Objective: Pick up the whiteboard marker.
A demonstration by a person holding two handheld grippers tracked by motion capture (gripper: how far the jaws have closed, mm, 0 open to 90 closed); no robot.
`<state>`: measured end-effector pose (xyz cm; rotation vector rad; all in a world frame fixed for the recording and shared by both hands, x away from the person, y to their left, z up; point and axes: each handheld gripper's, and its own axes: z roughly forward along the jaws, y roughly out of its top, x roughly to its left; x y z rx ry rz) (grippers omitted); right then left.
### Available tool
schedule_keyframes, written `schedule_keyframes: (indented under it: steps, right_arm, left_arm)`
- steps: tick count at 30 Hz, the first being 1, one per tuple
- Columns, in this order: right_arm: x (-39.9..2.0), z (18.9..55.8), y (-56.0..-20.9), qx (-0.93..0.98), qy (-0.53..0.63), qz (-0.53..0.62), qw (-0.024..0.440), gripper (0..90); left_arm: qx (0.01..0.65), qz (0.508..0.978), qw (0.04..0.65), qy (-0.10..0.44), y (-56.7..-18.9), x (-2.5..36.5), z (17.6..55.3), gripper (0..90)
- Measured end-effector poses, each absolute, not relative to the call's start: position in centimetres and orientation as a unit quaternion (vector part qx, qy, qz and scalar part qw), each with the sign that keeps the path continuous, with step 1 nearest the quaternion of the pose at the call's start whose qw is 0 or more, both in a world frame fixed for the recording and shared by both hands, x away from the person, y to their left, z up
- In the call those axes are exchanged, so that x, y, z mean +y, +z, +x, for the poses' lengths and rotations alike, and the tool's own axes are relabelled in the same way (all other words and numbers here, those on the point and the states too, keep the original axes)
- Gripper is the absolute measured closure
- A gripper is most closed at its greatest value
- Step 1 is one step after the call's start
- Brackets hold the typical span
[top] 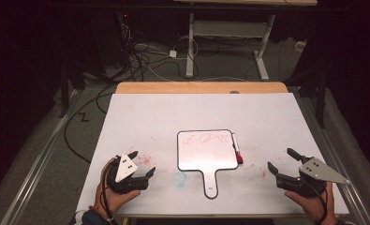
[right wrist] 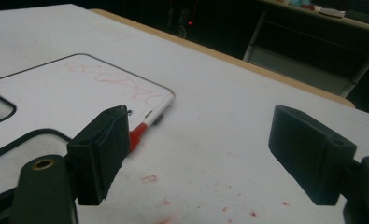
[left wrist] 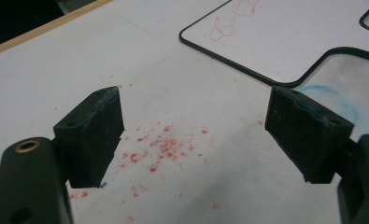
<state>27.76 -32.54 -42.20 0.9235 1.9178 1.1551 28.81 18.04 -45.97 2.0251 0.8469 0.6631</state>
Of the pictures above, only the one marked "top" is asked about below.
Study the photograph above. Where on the aluminium floor rail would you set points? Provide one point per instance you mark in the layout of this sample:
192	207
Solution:
32	172
345	187

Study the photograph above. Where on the white desk frame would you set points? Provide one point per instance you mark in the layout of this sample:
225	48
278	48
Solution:
190	47

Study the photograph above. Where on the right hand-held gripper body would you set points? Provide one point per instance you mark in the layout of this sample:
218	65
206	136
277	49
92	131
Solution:
317	172

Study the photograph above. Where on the white marker with red cap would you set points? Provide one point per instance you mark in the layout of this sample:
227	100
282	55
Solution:
236	148

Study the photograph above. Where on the person's right hand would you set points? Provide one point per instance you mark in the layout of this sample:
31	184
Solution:
310	204

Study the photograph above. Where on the black metal stand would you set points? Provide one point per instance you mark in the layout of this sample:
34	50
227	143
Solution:
321	100
64	90

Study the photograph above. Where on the white power adapter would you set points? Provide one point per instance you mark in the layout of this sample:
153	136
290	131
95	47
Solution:
173	53

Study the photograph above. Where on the white power strip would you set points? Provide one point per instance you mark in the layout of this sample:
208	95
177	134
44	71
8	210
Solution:
300	46

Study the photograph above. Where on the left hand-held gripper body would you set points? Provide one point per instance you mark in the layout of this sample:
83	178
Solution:
123	168

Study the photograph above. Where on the person's left hand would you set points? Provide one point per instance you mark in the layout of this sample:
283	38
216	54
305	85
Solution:
110	195

